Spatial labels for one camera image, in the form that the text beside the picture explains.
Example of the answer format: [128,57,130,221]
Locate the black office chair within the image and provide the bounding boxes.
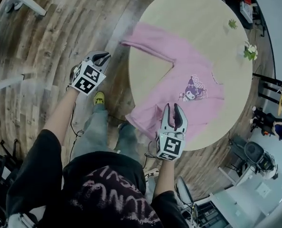
[250,105,282,137]

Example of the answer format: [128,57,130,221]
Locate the white glass-top desk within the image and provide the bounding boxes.
[209,172,282,228]

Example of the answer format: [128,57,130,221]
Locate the person's left yellow shoe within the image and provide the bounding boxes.
[93,91,106,105]

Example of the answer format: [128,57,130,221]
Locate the pink cartoon print sweatshirt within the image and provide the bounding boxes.
[119,22,225,144]

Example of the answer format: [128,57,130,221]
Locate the white flat box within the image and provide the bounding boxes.
[239,1,254,23]

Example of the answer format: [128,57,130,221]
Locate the person's grey jeans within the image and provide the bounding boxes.
[73,103,141,162]

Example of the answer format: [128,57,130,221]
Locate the person's black printed t-shirt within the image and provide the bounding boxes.
[5,128,187,228]

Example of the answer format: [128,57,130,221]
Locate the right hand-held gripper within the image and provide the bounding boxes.
[155,103,188,162]

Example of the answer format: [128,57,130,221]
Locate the person's left forearm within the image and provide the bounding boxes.
[41,89,79,152]

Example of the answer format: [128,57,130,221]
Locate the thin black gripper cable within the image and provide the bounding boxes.
[66,85,85,159]
[143,151,160,170]

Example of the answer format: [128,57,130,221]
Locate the white flowered potted plant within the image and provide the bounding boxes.
[238,41,259,61]

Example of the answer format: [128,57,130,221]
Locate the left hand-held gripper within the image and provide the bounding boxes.
[68,51,111,96]

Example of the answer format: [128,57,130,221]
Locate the person's right forearm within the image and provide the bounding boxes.
[152,159,176,199]

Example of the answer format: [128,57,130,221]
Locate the small green potted plant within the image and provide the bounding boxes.
[227,19,239,30]

